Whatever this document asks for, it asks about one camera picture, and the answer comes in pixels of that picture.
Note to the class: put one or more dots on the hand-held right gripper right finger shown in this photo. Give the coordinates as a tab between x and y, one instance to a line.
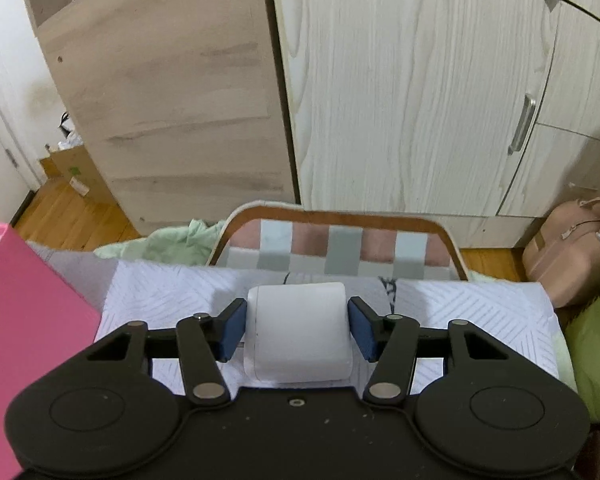
362	332

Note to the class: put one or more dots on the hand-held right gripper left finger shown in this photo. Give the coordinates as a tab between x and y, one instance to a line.
232	330

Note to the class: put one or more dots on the white charger adapter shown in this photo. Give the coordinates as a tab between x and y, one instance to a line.
300	335

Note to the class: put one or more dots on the pink cardboard box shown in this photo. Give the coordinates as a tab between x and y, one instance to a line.
25	335

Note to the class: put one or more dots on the checkered cushion wooden chair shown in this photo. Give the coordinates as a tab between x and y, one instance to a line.
345	245

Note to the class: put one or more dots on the light green blanket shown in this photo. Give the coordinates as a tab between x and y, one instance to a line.
170	242

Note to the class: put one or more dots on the pink handbag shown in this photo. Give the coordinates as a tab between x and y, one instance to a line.
560	255

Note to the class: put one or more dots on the large cardboard floor box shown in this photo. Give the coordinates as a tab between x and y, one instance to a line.
80	170

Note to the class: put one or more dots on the light wood wardrobe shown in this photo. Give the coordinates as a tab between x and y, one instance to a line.
405	110

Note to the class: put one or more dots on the wooden shelf cabinet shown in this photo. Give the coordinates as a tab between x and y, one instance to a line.
170	85

